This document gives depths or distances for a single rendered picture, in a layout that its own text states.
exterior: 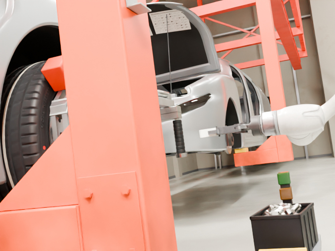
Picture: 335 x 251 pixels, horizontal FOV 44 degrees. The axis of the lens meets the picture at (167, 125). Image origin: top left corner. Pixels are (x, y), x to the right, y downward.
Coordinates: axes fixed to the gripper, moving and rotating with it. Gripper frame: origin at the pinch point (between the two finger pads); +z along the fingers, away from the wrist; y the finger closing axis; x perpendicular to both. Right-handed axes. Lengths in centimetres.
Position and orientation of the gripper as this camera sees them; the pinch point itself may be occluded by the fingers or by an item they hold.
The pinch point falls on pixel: (208, 132)
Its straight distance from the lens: 158.3
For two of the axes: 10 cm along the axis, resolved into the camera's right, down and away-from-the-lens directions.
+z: -9.3, 1.5, 3.5
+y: 3.5, 0.2, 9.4
